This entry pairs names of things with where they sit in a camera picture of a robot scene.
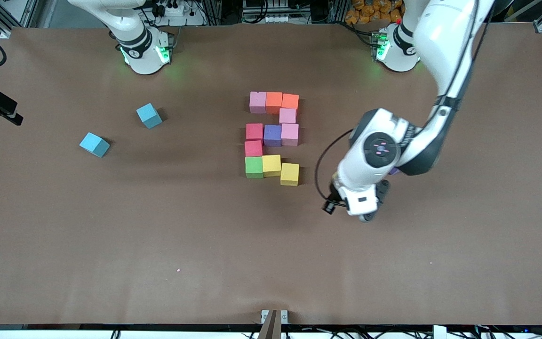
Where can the orange foam cube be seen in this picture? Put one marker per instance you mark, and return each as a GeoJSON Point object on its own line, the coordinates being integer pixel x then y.
{"type": "Point", "coordinates": [290, 100]}
{"type": "Point", "coordinates": [274, 102]}

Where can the light blue foam cube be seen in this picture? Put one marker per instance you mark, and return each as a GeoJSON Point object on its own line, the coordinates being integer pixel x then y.
{"type": "Point", "coordinates": [148, 115]}
{"type": "Point", "coordinates": [94, 144]}

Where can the red foam cube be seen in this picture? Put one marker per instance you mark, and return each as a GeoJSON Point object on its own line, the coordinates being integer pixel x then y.
{"type": "Point", "coordinates": [253, 149]}
{"type": "Point", "coordinates": [254, 132]}

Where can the green foam cube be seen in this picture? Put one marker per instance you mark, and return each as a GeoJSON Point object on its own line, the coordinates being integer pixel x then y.
{"type": "Point", "coordinates": [254, 167]}

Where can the orange bagged items pile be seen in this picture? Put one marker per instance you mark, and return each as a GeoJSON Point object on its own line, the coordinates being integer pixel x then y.
{"type": "Point", "coordinates": [367, 9]}

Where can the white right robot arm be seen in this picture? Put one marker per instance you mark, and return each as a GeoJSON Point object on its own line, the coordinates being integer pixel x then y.
{"type": "Point", "coordinates": [139, 42]}

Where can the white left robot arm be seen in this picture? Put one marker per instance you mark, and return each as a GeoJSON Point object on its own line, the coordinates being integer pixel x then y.
{"type": "Point", "coordinates": [379, 150]}

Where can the purple foam cube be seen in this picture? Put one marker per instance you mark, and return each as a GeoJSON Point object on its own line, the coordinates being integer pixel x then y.
{"type": "Point", "coordinates": [394, 171]}
{"type": "Point", "coordinates": [272, 135]}

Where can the metal bracket with post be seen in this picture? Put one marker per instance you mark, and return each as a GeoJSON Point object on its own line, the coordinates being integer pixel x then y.
{"type": "Point", "coordinates": [274, 325]}

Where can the yellow foam cube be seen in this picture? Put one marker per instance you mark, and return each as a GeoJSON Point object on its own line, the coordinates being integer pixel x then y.
{"type": "Point", "coordinates": [290, 174]}
{"type": "Point", "coordinates": [271, 165]}

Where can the pink foam cube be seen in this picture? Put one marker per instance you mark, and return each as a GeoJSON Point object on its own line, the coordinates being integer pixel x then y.
{"type": "Point", "coordinates": [287, 116]}
{"type": "Point", "coordinates": [258, 102]}
{"type": "Point", "coordinates": [290, 133]}

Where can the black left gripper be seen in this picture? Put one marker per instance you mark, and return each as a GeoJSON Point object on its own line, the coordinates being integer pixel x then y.
{"type": "Point", "coordinates": [334, 194]}

